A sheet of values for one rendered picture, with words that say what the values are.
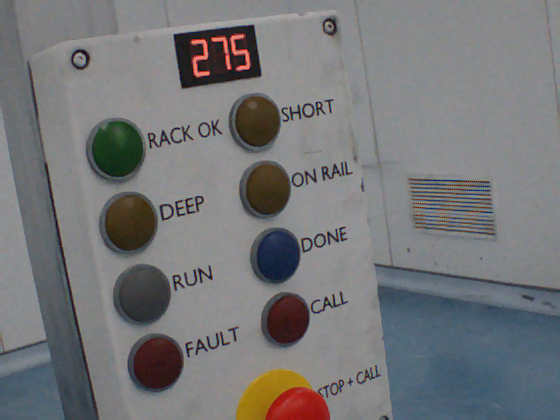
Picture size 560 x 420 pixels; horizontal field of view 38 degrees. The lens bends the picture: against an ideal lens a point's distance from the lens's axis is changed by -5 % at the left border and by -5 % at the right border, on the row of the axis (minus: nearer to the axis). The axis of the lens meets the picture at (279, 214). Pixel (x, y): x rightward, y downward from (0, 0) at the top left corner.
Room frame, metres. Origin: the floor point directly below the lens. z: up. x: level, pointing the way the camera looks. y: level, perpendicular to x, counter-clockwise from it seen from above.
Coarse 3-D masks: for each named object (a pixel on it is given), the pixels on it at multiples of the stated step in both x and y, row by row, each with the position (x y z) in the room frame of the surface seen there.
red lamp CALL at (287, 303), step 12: (288, 300) 0.44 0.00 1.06; (300, 300) 0.44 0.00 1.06; (276, 312) 0.43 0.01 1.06; (288, 312) 0.44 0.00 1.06; (300, 312) 0.44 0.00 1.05; (276, 324) 0.43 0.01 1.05; (288, 324) 0.43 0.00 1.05; (300, 324) 0.44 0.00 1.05; (276, 336) 0.43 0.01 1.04; (288, 336) 0.43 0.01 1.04; (300, 336) 0.44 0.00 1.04
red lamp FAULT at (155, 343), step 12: (144, 348) 0.39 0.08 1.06; (156, 348) 0.39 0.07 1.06; (168, 348) 0.40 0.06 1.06; (144, 360) 0.39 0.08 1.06; (156, 360) 0.39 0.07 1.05; (168, 360) 0.40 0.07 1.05; (180, 360) 0.40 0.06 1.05; (144, 372) 0.39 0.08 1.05; (156, 372) 0.39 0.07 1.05; (168, 372) 0.39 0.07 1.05; (144, 384) 0.39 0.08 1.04; (156, 384) 0.39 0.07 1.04; (168, 384) 0.40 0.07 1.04
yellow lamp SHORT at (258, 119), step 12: (252, 96) 0.44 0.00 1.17; (240, 108) 0.43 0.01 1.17; (252, 108) 0.43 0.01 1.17; (264, 108) 0.44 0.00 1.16; (240, 120) 0.43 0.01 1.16; (252, 120) 0.43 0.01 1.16; (264, 120) 0.44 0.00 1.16; (276, 120) 0.44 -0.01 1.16; (240, 132) 0.43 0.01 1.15; (252, 132) 0.43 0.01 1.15; (264, 132) 0.44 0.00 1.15; (276, 132) 0.44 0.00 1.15; (252, 144) 0.44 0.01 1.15; (264, 144) 0.44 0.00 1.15
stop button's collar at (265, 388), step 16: (256, 384) 0.43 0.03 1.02; (272, 384) 0.43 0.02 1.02; (288, 384) 0.44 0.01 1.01; (304, 384) 0.44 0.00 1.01; (336, 384) 0.46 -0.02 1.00; (240, 400) 0.42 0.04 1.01; (256, 400) 0.43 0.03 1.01; (272, 400) 0.43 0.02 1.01; (240, 416) 0.42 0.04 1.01; (256, 416) 0.42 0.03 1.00
